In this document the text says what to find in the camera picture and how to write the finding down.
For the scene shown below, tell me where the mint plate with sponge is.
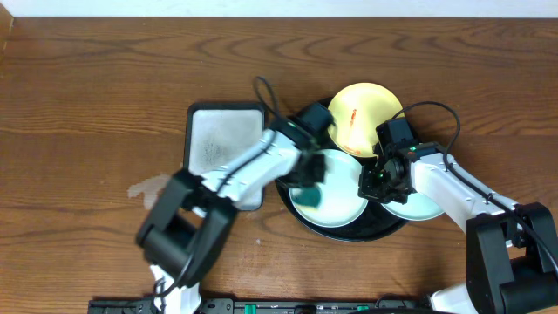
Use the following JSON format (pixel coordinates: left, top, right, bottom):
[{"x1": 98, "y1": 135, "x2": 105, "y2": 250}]
[{"x1": 295, "y1": 149, "x2": 368, "y2": 227}]

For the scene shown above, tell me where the rectangular black soap tray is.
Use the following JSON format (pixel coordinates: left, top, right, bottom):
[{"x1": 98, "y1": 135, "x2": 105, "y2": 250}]
[{"x1": 181, "y1": 101, "x2": 268, "y2": 212}]

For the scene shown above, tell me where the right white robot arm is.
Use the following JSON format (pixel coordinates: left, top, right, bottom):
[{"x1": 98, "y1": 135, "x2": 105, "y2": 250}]
[{"x1": 358, "y1": 143, "x2": 557, "y2": 314}]

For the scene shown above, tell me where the green yellow sponge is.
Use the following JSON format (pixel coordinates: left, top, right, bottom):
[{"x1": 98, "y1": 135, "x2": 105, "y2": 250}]
[{"x1": 289, "y1": 187, "x2": 322, "y2": 208}]

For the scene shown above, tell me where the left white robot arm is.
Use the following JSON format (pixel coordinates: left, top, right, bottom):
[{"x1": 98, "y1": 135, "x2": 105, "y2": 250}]
[{"x1": 136, "y1": 118, "x2": 332, "y2": 313}]

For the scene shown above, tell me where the yellow plate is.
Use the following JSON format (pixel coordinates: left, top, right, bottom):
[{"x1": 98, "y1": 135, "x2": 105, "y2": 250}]
[{"x1": 328, "y1": 83, "x2": 402, "y2": 158}]

